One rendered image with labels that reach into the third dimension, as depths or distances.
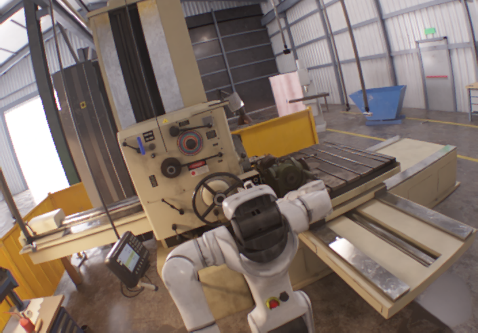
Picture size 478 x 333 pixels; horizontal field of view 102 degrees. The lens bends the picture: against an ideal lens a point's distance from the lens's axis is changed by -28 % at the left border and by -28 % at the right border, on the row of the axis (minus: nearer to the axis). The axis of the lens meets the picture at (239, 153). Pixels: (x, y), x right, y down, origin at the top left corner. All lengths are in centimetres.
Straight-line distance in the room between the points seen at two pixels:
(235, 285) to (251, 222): 186
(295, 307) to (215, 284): 157
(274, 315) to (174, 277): 36
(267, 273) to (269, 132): 402
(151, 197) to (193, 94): 106
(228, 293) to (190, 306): 182
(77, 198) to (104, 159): 223
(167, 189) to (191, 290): 130
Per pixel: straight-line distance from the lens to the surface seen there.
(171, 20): 260
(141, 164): 187
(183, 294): 69
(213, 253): 69
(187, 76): 250
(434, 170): 362
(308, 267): 268
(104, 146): 257
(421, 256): 192
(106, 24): 266
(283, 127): 469
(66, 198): 482
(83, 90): 261
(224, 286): 244
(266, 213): 64
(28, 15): 746
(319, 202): 78
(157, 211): 197
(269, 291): 82
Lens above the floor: 196
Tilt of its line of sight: 14 degrees down
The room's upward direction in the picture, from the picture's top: 15 degrees counter-clockwise
